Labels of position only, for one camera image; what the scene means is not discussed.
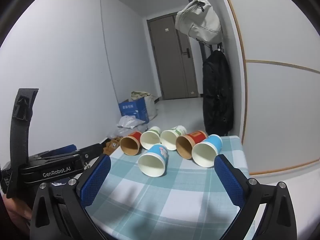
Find dark grey door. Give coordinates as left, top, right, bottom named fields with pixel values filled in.
left=147, top=14, right=200, bottom=100

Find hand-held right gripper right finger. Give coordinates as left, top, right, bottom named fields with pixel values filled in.
left=214, top=154, right=298, bottom=240

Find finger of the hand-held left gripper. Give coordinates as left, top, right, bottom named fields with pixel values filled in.
left=57, top=144, right=77, bottom=153
left=75, top=143, right=104, bottom=167

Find brown plush slippers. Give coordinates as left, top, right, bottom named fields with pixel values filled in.
left=103, top=136, right=123, bottom=155

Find blue cartoon print paper cup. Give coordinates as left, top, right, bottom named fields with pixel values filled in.
left=137, top=144, right=169, bottom=177

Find teal checked tablecloth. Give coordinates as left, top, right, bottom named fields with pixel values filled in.
left=85, top=135, right=255, bottom=240

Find white plastic bag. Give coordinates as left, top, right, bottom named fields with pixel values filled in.
left=117, top=115, right=146, bottom=128

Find small red paper cup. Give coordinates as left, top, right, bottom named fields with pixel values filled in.
left=119, top=131, right=143, bottom=155

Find white green paper cup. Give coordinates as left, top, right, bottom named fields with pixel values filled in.
left=160, top=125, right=187, bottom=151
left=140, top=126, right=162, bottom=150

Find plain blue paper cup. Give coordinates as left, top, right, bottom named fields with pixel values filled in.
left=191, top=134, right=223, bottom=168

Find white fabric bag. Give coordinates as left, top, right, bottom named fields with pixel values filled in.
left=174, top=0, right=223, bottom=44

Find blue cardboard box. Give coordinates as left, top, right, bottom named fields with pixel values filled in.
left=118, top=97, right=150, bottom=125

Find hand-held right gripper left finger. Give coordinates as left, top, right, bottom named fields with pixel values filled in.
left=29, top=154, right=112, bottom=240

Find black backpack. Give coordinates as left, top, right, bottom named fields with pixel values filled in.
left=202, top=50, right=234, bottom=137

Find person's left hand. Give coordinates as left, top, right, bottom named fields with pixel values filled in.
left=0, top=195, right=33, bottom=233

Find large red paper cup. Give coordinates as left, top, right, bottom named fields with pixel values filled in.
left=175, top=130, right=208, bottom=160

